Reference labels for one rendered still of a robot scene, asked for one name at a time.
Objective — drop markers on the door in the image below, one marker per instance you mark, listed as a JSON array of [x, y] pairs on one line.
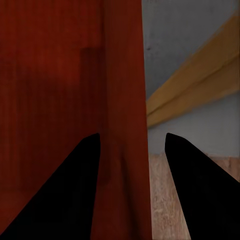
[[212, 73]]

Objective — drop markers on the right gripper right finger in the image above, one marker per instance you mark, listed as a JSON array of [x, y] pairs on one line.
[[209, 196]]

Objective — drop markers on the storage box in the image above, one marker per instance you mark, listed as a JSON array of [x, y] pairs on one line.
[[70, 69]]

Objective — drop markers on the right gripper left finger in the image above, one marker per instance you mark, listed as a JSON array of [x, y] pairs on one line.
[[63, 207]]

